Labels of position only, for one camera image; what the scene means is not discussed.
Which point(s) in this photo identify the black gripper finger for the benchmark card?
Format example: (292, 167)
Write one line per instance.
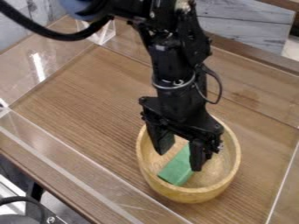
(200, 154)
(161, 138)

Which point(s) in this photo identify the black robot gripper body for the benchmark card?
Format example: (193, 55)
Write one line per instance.
(179, 110)

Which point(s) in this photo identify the green rectangular block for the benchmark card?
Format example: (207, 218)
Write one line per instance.
(176, 172)

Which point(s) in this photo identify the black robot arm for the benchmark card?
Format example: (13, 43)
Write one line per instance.
(177, 47)

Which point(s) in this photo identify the brown wooden bowl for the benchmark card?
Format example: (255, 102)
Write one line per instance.
(203, 185)

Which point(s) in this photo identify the clear acrylic corner bracket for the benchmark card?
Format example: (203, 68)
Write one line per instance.
(103, 35)

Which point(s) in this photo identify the clear acrylic barrier wall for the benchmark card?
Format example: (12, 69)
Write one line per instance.
(71, 131)

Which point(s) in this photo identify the black table leg bracket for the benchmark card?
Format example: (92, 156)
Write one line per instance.
(35, 210)

